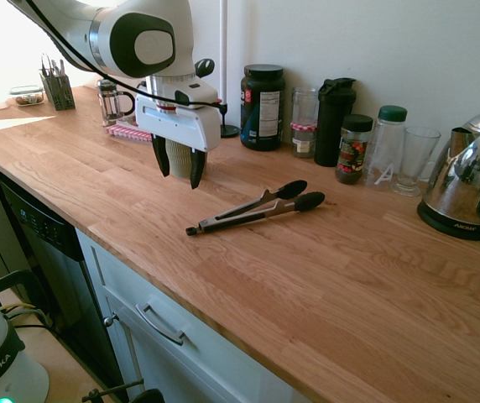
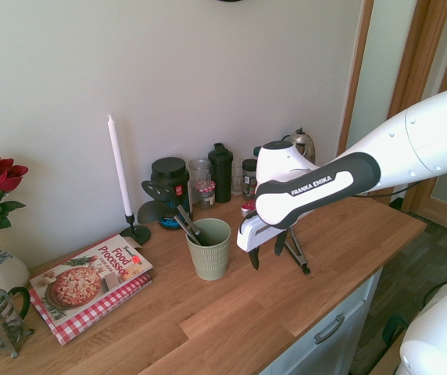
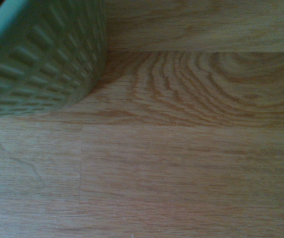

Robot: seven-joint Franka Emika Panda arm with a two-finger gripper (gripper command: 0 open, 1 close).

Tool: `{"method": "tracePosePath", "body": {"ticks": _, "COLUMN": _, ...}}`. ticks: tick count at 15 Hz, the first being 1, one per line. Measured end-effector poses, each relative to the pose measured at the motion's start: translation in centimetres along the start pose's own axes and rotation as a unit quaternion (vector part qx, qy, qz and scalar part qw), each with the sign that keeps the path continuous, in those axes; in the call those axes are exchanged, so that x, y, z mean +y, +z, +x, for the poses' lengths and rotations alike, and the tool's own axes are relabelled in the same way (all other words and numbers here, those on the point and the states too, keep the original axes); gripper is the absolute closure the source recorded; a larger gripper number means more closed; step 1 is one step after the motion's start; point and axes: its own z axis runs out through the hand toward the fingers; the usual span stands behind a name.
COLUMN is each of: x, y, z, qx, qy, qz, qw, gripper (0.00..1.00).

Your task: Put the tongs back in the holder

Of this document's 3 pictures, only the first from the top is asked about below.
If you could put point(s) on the black shaker bottle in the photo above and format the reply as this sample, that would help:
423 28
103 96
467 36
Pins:
334 126

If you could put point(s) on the black kettle base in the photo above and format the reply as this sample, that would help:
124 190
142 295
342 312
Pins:
454 228

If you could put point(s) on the green ribbed ceramic cup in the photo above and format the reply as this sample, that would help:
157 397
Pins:
179 161

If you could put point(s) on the black candle holder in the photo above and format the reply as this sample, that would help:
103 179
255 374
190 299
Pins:
229 131

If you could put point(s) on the empty clear glass jar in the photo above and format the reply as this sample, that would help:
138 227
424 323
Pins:
305 105

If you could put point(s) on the red gingham cookbook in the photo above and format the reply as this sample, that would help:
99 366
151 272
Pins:
126 132

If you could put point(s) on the clear bottle with green lid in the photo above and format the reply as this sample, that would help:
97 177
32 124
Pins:
387 142

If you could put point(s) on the round metal cabinet knob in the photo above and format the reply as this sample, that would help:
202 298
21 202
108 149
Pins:
110 320

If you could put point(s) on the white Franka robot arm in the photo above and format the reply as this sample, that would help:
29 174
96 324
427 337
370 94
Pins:
139 42

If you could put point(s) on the white taper candle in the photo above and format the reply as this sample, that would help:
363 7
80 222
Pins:
223 42

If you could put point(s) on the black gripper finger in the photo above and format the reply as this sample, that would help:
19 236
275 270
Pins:
161 157
196 168

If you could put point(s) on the black slotted spatula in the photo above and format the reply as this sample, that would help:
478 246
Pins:
206 65

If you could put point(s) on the glass French press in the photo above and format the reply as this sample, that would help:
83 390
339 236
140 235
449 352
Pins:
112 105

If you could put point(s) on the grey cutlery caddy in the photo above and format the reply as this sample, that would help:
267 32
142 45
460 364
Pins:
59 94

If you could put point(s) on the black dishwasher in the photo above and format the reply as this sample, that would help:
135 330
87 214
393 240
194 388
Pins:
43 226

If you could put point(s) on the steel tongs with black tips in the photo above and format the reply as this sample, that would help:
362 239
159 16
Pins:
303 202

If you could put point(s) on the black protein powder tub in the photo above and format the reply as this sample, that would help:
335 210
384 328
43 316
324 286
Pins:
263 109

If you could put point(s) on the glass food container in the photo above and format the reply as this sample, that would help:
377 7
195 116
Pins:
26 97

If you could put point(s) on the stainless steel electric kettle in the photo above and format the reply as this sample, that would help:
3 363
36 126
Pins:
471 176

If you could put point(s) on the small jar with gingham lid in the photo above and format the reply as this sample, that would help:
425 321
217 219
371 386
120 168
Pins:
304 140

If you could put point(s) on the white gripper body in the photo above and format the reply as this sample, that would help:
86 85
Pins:
181 124

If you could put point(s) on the metal cutlery piece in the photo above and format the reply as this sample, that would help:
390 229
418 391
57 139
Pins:
61 68
45 66

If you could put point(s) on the spice jar with black lid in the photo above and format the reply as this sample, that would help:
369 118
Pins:
353 151

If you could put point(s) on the clear drinking glass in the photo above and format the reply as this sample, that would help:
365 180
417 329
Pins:
416 159

